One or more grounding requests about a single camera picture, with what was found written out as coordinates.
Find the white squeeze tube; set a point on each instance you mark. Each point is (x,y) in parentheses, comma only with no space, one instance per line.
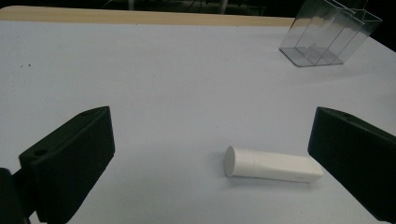
(274,166)

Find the clear acrylic organizer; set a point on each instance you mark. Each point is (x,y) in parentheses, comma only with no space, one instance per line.
(327,34)

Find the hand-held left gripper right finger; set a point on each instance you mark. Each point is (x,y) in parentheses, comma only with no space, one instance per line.
(355,155)

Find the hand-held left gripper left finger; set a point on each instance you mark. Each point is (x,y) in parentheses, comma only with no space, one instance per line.
(71,168)

